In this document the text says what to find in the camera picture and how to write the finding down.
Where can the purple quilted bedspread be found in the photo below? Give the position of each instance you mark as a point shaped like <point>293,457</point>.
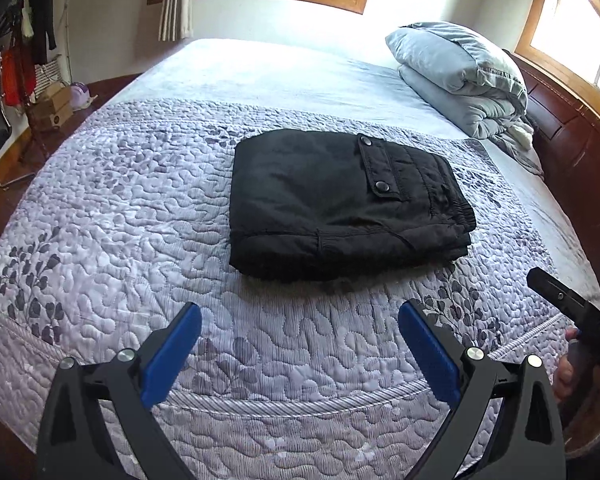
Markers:
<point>155,210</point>

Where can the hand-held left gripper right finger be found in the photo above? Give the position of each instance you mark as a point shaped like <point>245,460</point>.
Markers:
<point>427,352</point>

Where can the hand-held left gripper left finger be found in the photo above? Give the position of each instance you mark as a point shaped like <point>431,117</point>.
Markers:
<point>172,355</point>

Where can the cardboard box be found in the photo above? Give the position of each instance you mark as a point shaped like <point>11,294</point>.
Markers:
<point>50,110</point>

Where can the white radiator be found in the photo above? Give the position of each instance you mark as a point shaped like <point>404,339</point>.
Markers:
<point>47,77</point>

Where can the small lavender object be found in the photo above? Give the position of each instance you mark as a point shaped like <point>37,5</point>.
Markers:
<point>81,96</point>

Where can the black garment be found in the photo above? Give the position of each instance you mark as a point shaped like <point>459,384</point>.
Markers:
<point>42,15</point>

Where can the black pants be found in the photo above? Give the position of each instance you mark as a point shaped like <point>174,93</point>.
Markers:
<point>305,200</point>

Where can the dark wooden headboard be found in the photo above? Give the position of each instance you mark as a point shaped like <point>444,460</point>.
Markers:
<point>575,130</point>

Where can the grey bed sheet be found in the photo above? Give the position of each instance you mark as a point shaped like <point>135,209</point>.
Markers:
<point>290,70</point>

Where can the red garment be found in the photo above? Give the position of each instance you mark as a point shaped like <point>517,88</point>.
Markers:
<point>15,77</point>

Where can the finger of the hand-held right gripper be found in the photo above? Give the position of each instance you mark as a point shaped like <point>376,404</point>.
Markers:
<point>562,296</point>

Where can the grey folded comforter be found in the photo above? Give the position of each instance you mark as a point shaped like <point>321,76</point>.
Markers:
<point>460,75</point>

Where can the striped grey curtain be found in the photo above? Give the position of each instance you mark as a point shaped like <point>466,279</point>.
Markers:
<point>176,2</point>

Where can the person's right hand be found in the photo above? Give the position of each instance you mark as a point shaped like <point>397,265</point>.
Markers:
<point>564,375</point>

